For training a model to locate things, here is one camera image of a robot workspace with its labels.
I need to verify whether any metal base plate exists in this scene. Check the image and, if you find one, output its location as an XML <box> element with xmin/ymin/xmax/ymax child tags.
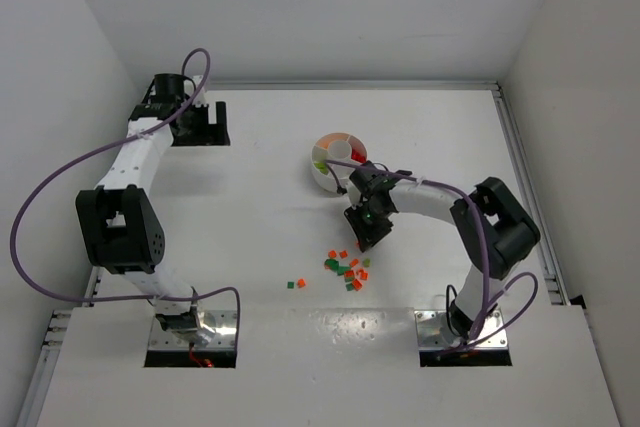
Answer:
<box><xmin>414</xmin><ymin>309</ymin><xmax>509</xmax><ymax>352</ymax></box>
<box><xmin>148</xmin><ymin>310</ymin><xmax>237</xmax><ymax>352</ymax></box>

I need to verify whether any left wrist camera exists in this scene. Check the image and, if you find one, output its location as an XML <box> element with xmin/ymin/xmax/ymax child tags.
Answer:
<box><xmin>184</xmin><ymin>75</ymin><xmax>207</xmax><ymax>108</ymax></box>

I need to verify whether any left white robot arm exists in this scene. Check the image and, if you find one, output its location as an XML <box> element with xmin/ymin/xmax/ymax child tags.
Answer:
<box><xmin>75</xmin><ymin>73</ymin><xmax>231</xmax><ymax>342</ymax></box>

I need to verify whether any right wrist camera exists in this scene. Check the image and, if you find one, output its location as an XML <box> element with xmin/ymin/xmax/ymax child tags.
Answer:
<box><xmin>339</xmin><ymin>182</ymin><xmax>362</xmax><ymax>208</ymax></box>

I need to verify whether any red half-round lego piece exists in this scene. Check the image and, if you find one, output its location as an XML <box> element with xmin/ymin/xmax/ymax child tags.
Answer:
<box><xmin>350</xmin><ymin>147</ymin><xmax>367</xmax><ymax>164</ymax></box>

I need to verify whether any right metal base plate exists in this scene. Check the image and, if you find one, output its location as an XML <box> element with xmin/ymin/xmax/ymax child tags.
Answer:
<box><xmin>414</xmin><ymin>309</ymin><xmax>509</xmax><ymax>352</ymax></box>

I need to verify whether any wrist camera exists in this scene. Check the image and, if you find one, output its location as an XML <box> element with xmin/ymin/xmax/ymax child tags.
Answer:
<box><xmin>339</xmin><ymin>182</ymin><xmax>362</xmax><ymax>208</ymax></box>
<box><xmin>184</xmin><ymin>75</ymin><xmax>207</xmax><ymax>108</ymax></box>

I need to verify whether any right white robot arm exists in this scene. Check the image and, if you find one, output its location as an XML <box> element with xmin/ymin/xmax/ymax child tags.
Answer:
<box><xmin>340</xmin><ymin>161</ymin><xmax>541</xmax><ymax>341</ymax></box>

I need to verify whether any white divided round container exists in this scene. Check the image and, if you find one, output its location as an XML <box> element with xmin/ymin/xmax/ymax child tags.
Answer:
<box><xmin>310</xmin><ymin>132</ymin><xmax>368</xmax><ymax>193</ymax></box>

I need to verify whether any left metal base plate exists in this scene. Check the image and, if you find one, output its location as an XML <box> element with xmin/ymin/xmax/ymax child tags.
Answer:
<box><xmin>148</xmin><ymin>310</ymin><xmax>237</xmax><ymax>352</ymax></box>

